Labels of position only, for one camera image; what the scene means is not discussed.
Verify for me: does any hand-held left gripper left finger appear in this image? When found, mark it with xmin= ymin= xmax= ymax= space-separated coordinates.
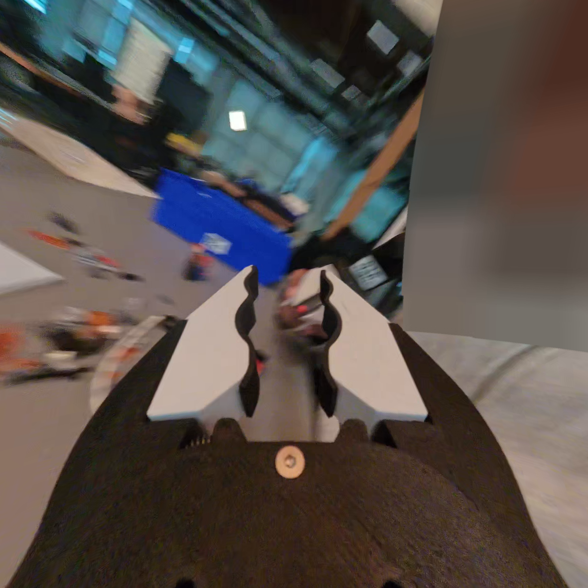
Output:
xmin=146 ymin=265 xmax=261 ymax=422

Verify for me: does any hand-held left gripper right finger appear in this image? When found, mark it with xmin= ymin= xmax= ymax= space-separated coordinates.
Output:
xmin=314 ymin=264 xmax=429 ymax=422

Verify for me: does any red and blue lego figure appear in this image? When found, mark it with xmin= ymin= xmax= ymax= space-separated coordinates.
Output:
xmin=183 ymin=245 xmax=216 ymax=282

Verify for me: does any pile of lego pieces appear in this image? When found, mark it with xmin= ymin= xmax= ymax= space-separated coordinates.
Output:
xmin=0 ymin=211 xmax=144 ymax=384

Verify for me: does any person's right hand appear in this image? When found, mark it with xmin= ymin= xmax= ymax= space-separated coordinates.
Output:
xmin=275 ymin=269 xmax=328 ymax=344

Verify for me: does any clear plastic bag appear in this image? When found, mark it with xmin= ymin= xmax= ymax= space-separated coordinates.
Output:
xmin=89 ymin=315 xmax=184 ymax=414

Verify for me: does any wooden beam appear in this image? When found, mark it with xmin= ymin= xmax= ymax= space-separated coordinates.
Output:
xmin=322 ymin=89 xmax=425 ymax=242

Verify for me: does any blue box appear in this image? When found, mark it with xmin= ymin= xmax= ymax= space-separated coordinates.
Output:
xmin=151 ymin=167 xmax=296 ymax=286

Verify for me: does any white instruction booklet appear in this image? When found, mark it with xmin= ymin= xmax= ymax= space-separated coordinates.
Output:
xmin=0 ymin=240 xmax=64 ymax=296

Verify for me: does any white table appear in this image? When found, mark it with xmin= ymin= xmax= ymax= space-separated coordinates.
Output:
xmin=0 ymin=109 xmax=159 ymax=199

